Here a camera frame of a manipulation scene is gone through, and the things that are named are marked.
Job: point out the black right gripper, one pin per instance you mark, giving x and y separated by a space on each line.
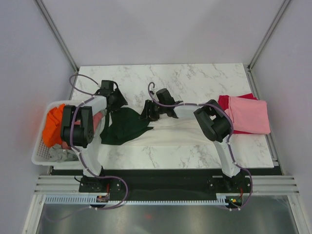
146 115

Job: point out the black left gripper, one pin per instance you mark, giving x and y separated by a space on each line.
122 101

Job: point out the cream and green Charlie Brown shirt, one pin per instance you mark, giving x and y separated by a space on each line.
125 127

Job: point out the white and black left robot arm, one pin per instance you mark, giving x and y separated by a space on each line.
82 124

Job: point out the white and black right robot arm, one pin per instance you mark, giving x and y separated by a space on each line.
214 123

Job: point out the salmon pink t shirt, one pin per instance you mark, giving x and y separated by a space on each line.
96 122

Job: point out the orange t shirt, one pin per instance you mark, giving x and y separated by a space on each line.
52 128

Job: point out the crimson folded t shirt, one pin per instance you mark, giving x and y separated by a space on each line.
223 101

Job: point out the grey t shirt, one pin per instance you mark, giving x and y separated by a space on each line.
58 154

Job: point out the white plastic laundry basket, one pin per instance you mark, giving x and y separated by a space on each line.
40 154

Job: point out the light pink folded t shirt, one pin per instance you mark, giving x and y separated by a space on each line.
249 116

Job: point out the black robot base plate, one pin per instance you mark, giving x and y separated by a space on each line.
121 174

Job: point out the white slotted cable duct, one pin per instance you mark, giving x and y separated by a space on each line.
108 200

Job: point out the right aluminium frame post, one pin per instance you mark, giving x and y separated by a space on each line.
269 33

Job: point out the aluminium frame post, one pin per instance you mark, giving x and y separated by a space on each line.
269 33
57 35

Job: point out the left aluminium frame post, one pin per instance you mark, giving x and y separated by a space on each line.
57 35

